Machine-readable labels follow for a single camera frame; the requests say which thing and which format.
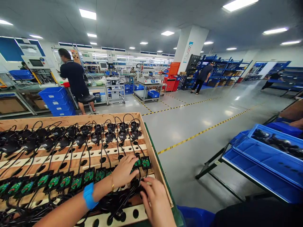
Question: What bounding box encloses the red cabinet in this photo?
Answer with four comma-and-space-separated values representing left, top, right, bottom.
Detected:
164, 75, 181, 92

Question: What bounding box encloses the white machine on metal stand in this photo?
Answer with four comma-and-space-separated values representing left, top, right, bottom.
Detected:
105, 50, 126, 105

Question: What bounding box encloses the black metal rack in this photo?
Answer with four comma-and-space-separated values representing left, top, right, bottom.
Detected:
195, 141, 286, 202

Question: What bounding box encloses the blue crate with black parts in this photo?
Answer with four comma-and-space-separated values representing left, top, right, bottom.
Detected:
232, 124, 303, 188

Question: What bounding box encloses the blue shelving rack with boxes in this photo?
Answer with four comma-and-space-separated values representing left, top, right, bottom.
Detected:
200, 55, 253, 87

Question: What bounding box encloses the empty blue crate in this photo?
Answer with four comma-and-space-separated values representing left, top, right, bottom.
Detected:
222, 148, 303, 204

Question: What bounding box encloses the bundle of black cables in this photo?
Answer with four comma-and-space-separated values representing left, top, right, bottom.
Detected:
0, 113, 153, 227

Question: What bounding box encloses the row of black round motors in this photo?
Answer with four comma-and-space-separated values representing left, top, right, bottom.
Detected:
0, 119, 142, 159

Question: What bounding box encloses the wooden tray with holes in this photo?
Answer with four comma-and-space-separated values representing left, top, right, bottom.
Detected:
0, 112, 175, 227

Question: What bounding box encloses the white press machine with screen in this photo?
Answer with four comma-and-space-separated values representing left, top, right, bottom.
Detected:
21, 55, 58, 85

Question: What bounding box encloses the person's body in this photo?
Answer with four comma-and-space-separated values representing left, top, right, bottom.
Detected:
210, 198, 303, 227

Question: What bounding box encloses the blue plastic bin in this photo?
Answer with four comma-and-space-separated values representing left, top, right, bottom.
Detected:
9, 69, 35, 81

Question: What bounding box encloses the white square pillar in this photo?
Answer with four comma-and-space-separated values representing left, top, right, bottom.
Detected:
173, 25, 210, 65

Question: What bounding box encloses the row of green circuit boards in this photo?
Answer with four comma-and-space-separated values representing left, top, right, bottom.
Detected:
0, 155, 152, 204

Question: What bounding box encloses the stack of blue bins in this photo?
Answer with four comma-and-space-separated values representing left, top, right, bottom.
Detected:
38, 87, 77, 117

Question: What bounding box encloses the dispensing machine on metal table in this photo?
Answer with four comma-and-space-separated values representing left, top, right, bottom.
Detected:
133, 62, 164, 104

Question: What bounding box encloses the black round stool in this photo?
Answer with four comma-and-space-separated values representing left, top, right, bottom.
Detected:
77, 94, 99, 115

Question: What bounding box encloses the person's right hand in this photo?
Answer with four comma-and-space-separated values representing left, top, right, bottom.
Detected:
140, 177, 177, 227

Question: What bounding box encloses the metal workbench with cardboard boxes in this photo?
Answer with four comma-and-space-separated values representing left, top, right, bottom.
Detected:
0, 83, 51, 118

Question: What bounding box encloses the blue plastic bag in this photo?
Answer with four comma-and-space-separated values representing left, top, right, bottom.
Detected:
176, 205, 216, 227

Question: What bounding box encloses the black parts rack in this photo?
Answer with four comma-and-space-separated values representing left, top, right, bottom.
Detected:
181, 54, 202, 91

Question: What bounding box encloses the person's left hand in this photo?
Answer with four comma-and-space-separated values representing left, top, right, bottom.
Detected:
110, 154, 140, 191

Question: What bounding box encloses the pile of black parts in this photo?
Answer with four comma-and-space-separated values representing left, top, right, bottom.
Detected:
252, 129, 303, 159

